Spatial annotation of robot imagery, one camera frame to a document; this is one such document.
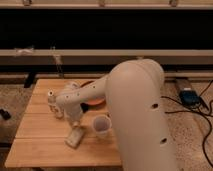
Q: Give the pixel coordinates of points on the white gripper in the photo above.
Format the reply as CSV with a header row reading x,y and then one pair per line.
x,y
73,116

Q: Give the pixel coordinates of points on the white sponge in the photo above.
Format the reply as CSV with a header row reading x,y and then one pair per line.
x,y
75,136

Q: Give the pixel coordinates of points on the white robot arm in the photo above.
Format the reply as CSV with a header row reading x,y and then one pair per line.
x,y
132,92

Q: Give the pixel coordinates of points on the orange plate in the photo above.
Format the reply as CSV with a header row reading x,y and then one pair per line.
x,y
94,102

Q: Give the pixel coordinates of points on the white plastic bottle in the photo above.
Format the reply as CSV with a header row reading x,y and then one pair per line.
x,y
54,108

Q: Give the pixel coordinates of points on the black object on floor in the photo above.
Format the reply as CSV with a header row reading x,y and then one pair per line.
x,y
5,114

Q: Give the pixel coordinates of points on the blue power box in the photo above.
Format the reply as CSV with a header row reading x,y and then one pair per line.
x,y
189,98

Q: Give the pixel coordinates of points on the long wooden bench rail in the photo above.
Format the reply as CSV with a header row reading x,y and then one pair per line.
x,y
102,57

